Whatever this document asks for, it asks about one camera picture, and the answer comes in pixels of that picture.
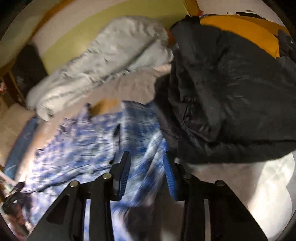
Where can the blue plaid flannel shirt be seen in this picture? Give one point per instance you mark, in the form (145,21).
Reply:
(85,147)

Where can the black printed bag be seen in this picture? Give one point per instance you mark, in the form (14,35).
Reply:
(28,70)

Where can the black garment by cushion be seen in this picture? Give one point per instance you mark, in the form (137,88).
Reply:
(287,45)

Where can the orange yellow cushion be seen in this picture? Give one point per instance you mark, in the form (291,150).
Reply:
(261,32)

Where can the grey crumpled duvet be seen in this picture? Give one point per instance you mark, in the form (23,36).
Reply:
(126,44)

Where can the person's left hand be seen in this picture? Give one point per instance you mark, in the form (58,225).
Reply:
(19,216)

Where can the beige pillow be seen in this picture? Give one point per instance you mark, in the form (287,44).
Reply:
(13,122)

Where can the grey printed bed sheet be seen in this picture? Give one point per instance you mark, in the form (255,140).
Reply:
(139,87)

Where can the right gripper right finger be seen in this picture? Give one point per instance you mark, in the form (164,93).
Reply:
(212,211)

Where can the blue pillow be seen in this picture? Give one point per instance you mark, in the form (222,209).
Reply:
(20,147)

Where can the black puffer jacket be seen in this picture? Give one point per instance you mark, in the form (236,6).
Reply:
(225,99)

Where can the green headboard panel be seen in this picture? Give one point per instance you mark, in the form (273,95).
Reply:
(71,30)

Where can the white sock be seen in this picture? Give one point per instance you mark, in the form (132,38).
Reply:
(271,204)

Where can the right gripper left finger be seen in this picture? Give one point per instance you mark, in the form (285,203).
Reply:
(64,219)

